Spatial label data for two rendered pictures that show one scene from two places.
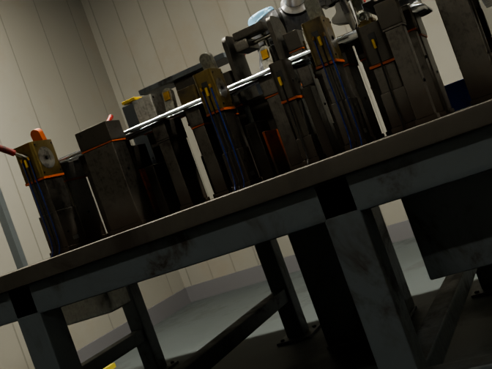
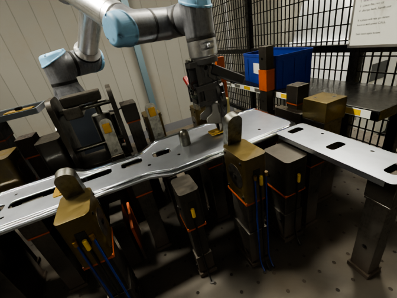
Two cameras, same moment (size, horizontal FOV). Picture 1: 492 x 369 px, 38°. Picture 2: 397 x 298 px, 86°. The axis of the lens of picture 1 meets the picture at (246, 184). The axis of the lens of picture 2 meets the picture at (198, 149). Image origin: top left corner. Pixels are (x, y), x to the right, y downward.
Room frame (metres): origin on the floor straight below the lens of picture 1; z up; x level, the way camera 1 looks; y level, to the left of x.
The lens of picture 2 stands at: (1.61, 0.03, 1.28)
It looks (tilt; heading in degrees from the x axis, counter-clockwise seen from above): 28 degrees down; 318
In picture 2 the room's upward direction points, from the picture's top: 11 degrees counter-clockwise
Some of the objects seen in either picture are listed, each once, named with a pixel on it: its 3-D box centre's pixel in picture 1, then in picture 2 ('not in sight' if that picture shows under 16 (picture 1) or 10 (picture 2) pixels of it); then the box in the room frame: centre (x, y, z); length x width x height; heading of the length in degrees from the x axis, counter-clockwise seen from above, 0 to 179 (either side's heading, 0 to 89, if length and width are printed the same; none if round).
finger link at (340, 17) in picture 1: (341, 17); (215, 118); (2.01, -0.41, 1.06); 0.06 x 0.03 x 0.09; 67
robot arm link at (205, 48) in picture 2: not in sight; (202, 49); (2.02, -0.42, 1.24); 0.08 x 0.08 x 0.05
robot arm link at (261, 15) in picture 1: (266, 27); (58, 65); (2.82, -0.29, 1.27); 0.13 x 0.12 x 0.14; 91
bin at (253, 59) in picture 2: not in sight; (273, 66); (2.09, -0.95, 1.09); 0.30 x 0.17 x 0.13; 147
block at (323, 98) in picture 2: (463, 32); (318, 151); (1.79, -0.65, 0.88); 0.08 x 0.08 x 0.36; 67
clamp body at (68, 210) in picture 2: (225, 129); (108, 268); (2.00, 0.00, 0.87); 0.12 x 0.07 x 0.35; 157
